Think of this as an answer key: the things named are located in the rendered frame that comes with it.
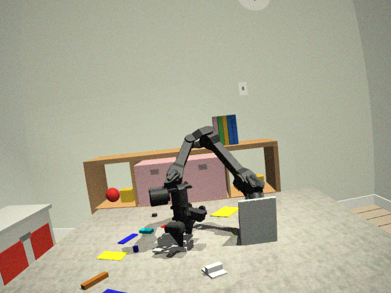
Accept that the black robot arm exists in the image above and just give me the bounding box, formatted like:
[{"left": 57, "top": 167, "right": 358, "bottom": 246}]
[{"left": 149, "top": 126, "right": 265, "bottom": 222}]

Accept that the cyan rectangular block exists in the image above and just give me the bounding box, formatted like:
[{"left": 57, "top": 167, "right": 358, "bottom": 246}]
[{"left": 139, "top": 228, "right": 154, "bottom": 234}]

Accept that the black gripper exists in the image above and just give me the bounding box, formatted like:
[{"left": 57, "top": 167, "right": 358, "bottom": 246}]
[{"left": 164, "top": 201, "right": 196, "bottom": 247}]

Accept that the orange rectangular bar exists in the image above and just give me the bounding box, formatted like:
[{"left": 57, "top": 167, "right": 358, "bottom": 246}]
[{"left": 81, "top": 272, "right": 109, "bottom": 290}]

